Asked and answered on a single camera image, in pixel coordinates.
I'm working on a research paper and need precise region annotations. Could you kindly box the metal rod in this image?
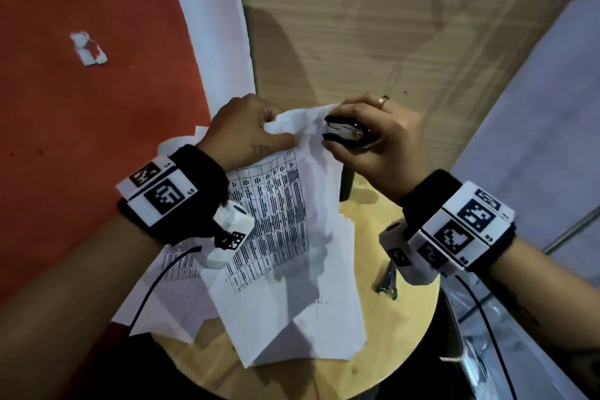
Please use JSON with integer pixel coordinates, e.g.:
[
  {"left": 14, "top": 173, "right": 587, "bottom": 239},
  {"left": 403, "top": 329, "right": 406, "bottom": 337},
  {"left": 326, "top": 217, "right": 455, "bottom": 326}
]
[{"left": 543, "top": 206, "right": 600, "bottom": 254}]

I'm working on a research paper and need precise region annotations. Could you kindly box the black stapler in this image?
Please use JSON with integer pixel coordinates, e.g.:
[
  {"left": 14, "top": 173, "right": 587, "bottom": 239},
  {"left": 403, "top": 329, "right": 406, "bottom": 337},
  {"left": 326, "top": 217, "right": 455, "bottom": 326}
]
[{"left": 323, "top": 115, "right": 376, "bottom": 147}]

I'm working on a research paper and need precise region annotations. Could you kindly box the printed table paper sheet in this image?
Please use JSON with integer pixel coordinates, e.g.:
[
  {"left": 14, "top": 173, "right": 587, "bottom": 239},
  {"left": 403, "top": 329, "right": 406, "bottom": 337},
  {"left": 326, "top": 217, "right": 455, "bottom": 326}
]
[{"left": 202, "top": 103, "right": 368, "bottom": 368}]

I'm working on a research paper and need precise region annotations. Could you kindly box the person's left hand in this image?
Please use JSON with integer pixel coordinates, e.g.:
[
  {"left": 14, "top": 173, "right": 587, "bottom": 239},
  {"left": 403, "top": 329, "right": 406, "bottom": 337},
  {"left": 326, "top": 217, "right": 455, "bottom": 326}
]
[{"left": 197, "top": 94, "right": 297, "bottom": 172}]

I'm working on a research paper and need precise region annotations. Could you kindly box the black cable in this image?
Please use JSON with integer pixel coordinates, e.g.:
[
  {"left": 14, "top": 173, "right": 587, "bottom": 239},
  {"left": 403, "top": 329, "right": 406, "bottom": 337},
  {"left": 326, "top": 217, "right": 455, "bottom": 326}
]
[
  {"left": 128, "top": 245, "right": 203, "bottom": 336},
  {"left": 454, "top": 275, "right": 517, "bottom": 400}
]

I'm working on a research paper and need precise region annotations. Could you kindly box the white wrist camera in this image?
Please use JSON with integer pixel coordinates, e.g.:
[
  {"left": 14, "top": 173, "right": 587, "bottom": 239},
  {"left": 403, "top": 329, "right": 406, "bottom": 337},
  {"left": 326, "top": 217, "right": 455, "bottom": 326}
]
[
  {"left": 378, "top": 219, "right": 438, "bottom": 287},
  {"left": 201, "top": 200, "right": 256, "bottom": 270}
]

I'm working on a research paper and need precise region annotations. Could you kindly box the person's right hand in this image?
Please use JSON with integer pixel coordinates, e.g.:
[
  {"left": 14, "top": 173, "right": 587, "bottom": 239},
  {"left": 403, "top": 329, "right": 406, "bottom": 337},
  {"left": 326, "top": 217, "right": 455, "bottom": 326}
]
[{"left": 322, "top": 92, "right": 435, "bottom": 206}]

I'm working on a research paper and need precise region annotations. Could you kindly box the black wristband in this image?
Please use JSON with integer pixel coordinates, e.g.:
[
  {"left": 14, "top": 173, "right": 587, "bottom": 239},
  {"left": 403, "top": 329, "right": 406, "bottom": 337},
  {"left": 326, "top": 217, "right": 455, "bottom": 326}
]
[
  {"left": 400, "top": 169, "right": 517, "bottom": 274},
  {"left": 117, "top": 144, "right": 230, "bottom": 247}
]

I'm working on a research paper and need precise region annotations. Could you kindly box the person's right forearm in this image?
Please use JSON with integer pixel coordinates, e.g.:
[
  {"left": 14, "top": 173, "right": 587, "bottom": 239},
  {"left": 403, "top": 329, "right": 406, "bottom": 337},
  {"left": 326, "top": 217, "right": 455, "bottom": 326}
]
[{"left": 477, "top": 236, "right": 600, "bottom": 398}]

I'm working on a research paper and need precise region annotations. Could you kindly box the white torn paper scrap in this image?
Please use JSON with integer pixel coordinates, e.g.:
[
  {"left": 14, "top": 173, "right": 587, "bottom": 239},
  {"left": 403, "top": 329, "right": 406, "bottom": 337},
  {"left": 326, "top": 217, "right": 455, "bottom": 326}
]
[{"left": 70, "top": 30, "right": 108, "bottom": 67}]

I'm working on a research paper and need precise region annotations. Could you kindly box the white marker tracker block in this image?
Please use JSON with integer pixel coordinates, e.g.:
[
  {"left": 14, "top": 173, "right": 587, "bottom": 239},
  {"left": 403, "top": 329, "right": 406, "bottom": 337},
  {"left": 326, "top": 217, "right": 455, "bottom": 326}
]
[
  {"left": 408, "top": 181, "right": 516, "bottom": 277},
  {"left": 115, "top": 155, "right": 199, "bottom": 228}
]

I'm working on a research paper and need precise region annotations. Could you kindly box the black cylindrical object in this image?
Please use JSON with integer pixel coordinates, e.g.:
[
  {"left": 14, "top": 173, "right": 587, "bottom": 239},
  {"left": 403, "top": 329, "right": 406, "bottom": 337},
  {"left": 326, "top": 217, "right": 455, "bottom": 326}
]
[{"left": 339, "top": 164, "right": 355, "bottom": 203}]

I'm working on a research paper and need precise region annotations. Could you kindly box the person's left forearm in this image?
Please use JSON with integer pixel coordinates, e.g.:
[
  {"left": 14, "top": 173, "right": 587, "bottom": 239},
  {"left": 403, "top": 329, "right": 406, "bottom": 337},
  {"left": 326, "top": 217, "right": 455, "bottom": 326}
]
[{"left": 0, "top": 212, "right": 166, "bottom": 400}]

